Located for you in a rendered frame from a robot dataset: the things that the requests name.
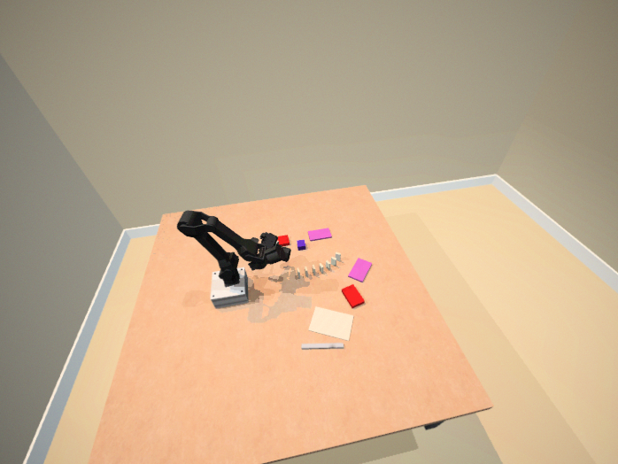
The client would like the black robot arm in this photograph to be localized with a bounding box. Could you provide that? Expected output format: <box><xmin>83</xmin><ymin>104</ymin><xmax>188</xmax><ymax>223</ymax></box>
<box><xmin>177</xmin><ymin>211</ymin><xmax>286</xmax><ymax>287</ymax></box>

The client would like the pink flat rectangular slab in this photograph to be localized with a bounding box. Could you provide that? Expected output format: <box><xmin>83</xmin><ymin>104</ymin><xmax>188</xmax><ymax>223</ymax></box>
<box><xmin>348</xmin><ymin>258</ymin><xmax>372</xmax><ymax>282</ymax></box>

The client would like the grey flat bar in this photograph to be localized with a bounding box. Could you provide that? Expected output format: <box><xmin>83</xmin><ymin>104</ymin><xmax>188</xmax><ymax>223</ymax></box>
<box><xmin>301</xmin><ymin>343</ymin><xmax>344</xmax><ymax>350</ymax></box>

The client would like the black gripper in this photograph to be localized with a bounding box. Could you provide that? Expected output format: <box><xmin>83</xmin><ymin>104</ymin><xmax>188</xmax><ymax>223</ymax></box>
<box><xmin>251</xmin><ymin>237</ymin><xmax>291</xmax><ymax>262</ymax></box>

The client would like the pink flat rectangular block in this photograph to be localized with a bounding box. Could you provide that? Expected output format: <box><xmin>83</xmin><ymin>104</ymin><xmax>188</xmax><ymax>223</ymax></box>
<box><xmin>308</xmin><ymin>228</ymin><xmax>332</xmax><ymax>242</ymax></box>

